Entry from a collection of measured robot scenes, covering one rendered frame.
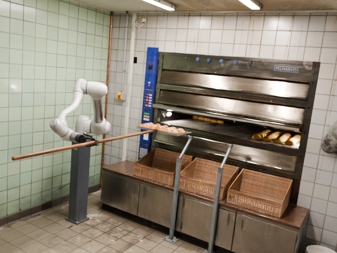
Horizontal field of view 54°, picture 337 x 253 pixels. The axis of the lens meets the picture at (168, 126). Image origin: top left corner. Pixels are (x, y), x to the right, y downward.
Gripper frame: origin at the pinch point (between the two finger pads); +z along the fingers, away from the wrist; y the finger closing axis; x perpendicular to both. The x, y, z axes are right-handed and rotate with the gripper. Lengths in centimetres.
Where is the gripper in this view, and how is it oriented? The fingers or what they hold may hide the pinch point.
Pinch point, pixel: (95, 142)
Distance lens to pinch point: 296.2
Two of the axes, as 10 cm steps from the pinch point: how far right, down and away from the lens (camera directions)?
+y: -1.0, 9.8, 1.7
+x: -5.0, 1.0, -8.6
